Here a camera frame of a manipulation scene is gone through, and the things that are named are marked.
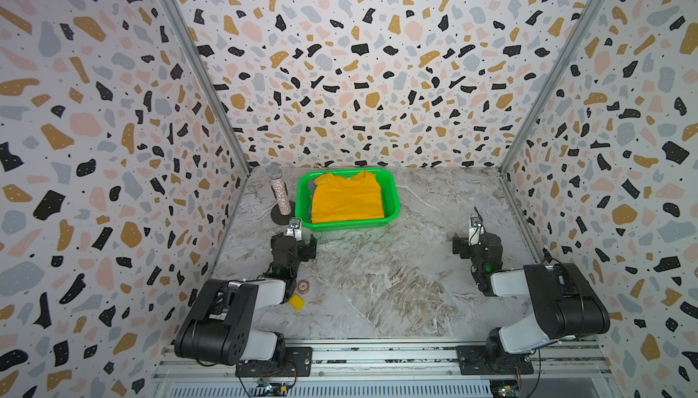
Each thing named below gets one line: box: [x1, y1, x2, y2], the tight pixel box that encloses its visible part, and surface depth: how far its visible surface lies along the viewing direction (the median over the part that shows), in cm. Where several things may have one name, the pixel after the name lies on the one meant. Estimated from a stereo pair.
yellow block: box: [289, 293, 306, 312], surface depth 85 cm
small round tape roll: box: [297, 279, 310, 295], surface depth 88 cm
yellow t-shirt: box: [310, 170, 385, 224], surface depth 104 cm
